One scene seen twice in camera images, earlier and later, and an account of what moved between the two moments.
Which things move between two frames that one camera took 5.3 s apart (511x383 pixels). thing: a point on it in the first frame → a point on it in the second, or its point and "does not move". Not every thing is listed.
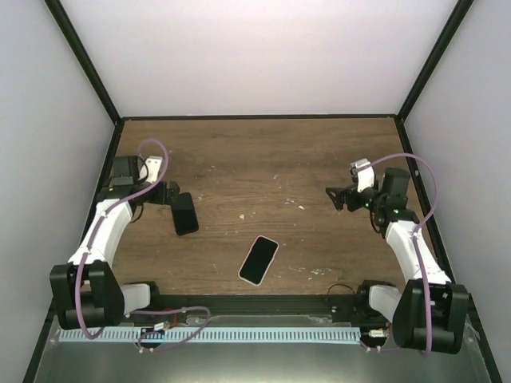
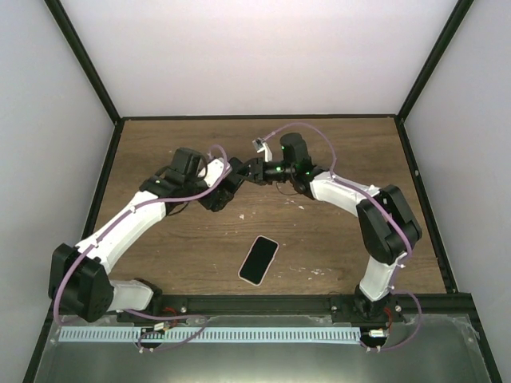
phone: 258,260 does not move
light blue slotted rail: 213,335 does not move
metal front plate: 95,362 does not move
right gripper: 339,200 → 257,171
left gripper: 172,195 → 215,201
